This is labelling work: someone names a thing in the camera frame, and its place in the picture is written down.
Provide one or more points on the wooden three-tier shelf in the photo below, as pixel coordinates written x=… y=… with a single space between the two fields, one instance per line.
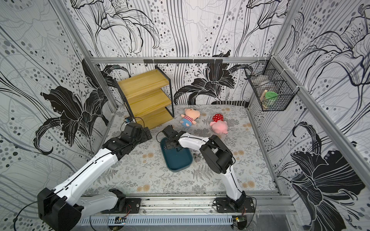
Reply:
x=148 y=97

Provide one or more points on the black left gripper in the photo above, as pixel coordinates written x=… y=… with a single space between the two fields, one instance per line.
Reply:
x=144 y=137

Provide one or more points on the teal plastic storage tray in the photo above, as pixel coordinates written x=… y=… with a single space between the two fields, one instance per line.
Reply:
x=176 y=159

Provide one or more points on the green round lid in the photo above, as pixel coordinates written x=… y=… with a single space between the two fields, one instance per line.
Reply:
x=271 y=96

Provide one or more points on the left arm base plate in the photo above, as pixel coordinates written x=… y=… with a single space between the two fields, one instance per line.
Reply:
x=125 y=206

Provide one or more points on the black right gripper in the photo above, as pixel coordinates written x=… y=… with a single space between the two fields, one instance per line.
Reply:
x=171 y=144

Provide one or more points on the white slotted cable duct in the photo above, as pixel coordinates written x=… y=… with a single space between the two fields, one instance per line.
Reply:
x=157 y=220

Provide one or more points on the peach pig plush blue trousers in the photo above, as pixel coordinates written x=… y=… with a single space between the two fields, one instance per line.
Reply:
x=189 y=117

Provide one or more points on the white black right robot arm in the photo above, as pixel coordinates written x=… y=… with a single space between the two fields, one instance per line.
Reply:
x=216 y=154

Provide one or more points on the aluminium front rail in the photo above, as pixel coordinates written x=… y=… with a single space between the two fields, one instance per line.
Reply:
x=211 y=205

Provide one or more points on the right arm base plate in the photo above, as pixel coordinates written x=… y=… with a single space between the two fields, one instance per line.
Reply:
x=234 y=205

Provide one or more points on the black wire wall basket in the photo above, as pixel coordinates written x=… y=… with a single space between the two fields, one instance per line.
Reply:
x=264 y=76

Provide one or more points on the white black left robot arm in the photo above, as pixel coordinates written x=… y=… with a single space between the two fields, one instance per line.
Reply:
x=64 y=206

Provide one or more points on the pink pig plush red dress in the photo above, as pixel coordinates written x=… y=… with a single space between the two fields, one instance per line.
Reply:
x=218 y=125

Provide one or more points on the floral table mat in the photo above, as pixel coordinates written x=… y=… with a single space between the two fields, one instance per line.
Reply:
x=144 y=171

